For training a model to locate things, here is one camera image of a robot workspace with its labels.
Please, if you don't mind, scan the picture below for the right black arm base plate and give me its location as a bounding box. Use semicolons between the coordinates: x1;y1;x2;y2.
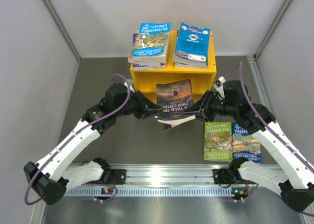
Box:
212;168;235;189

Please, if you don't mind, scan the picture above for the dark Tale of Two Cities book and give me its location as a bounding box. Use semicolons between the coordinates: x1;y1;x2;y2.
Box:
155;79;196;131

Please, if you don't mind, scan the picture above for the yellow wooden shelf box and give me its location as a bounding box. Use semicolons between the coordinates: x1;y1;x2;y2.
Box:
130;30;217;102

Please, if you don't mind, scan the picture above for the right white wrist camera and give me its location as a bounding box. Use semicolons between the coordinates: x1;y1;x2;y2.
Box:
213;76;226;91

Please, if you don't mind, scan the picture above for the aluminium mounting rail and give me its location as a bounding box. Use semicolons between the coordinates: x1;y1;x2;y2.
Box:
111;164;228;188

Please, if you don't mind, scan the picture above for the light blue 26-Storey Treehouse book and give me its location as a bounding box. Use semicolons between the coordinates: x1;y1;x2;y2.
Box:
131;23;172;63

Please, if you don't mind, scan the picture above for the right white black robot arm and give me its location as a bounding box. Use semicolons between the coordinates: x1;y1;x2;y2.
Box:
184;80;314;213

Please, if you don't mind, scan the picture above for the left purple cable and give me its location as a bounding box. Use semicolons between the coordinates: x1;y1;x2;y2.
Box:
24;73;135;206

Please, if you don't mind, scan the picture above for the blue 91-Storey Treehouse book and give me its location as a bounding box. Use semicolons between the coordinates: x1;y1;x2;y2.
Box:
232;122;262;164

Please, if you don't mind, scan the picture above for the purple cable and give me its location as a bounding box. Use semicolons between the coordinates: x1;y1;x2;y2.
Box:
213;61;314;216
24;73;135;206

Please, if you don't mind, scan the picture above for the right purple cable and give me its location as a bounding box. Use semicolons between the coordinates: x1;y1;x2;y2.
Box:
213;61;314;216

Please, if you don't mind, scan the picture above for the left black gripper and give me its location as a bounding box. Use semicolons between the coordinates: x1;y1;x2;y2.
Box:
114;89;162;119

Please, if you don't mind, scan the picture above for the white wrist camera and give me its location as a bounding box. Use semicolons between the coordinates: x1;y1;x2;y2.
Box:
124;78;134;92
213;76;226;91

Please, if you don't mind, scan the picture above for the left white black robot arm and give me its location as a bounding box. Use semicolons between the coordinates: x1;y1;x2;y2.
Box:
24;83;162;205

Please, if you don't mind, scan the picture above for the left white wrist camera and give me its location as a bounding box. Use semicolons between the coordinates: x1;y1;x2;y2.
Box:
124;78;134;92

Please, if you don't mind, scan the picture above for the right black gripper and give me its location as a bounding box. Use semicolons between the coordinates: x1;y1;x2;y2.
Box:
184;89;238;122

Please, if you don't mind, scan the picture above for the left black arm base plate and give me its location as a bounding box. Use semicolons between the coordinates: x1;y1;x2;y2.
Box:
103;169;127;185

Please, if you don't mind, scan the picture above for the blue back-cover book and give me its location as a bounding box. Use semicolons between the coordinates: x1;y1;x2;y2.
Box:
173;23;211;66

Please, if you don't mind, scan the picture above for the slotted grey cable duct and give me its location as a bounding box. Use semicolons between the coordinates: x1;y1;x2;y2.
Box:
64;186;248;197

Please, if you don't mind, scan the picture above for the lime 65-Storey Treehouse book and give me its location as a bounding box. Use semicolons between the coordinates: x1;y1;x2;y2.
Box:
204;122;233;162

